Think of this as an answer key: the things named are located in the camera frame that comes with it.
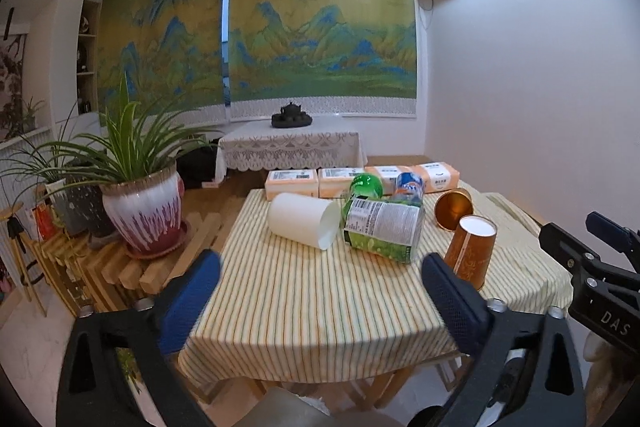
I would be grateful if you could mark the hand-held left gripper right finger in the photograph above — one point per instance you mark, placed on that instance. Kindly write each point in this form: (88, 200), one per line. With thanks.
(456, 304)

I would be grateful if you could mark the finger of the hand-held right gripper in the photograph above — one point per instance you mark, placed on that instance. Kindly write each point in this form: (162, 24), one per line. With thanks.
(607, 224)
(567, 244)

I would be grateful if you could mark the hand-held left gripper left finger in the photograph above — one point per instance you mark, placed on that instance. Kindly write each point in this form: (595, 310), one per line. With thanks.
(189, 294)

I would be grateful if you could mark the white cup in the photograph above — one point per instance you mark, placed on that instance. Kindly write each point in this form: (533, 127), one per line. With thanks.
(299, 219)

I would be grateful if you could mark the brown patterned paper cup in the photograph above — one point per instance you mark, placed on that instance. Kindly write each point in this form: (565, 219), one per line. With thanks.
(470, 254)

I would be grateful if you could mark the gold paper cup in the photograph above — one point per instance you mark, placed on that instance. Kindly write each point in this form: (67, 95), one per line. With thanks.
(452, 209)

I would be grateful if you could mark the wooden plant stand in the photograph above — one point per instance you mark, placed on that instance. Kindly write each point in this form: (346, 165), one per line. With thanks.
(105, 272)

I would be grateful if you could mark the spider plant in red-white pot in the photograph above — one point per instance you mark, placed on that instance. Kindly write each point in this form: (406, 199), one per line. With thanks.
(145, 207)

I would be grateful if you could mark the green plastic bottle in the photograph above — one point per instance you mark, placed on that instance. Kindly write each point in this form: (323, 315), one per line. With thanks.
(382, 227)
(366, 187)

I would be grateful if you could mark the wooden table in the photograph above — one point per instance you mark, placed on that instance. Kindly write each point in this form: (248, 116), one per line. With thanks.
(385, 389)

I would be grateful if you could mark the striped yellow tablecloth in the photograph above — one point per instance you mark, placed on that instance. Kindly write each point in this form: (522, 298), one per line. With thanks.
(310, 297)

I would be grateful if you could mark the blue drink can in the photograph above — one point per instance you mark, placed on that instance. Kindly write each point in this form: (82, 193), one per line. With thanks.
(410, 189)

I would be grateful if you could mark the black bag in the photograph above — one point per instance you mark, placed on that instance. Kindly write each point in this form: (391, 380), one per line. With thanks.
(197, 164)

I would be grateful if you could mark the orange tissue pack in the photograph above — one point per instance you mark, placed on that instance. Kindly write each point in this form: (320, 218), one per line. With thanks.
(340, 182)
(440, 174)
(384, 174)
(292, 184)

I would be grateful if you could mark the plant in grey pot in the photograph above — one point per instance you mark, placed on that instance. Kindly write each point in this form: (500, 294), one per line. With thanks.
(75, 207)

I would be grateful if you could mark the grey chair seat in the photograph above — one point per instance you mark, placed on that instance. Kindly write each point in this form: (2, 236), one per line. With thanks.
(300, 409)

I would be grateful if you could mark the red packet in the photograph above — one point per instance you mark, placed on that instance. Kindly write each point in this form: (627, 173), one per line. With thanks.
(45, 221)

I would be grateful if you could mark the wooden stool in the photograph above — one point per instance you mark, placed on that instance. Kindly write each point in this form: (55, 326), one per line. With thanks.
(17, 247)

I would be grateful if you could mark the low table with lace cloth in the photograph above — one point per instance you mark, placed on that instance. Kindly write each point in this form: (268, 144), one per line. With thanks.
(290, 147)

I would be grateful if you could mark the dark tea tray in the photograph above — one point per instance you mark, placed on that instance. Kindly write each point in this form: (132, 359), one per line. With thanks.
(292, 121)

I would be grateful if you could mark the dark teapot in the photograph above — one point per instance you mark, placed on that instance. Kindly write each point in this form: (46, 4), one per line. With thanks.
(291, 109)

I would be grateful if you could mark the small potted plant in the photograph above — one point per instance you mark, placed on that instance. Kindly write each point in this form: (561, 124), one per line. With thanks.
(29, 114)

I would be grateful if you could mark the landscape print roller blind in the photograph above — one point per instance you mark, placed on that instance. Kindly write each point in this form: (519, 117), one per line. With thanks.
(160, 37)
(320, 27)

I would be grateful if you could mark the white wall shelf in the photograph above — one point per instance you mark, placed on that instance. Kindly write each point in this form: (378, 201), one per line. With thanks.
(87, 57)

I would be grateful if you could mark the wall scroll painting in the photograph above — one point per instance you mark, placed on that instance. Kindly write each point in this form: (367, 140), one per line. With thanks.
(10, 77)

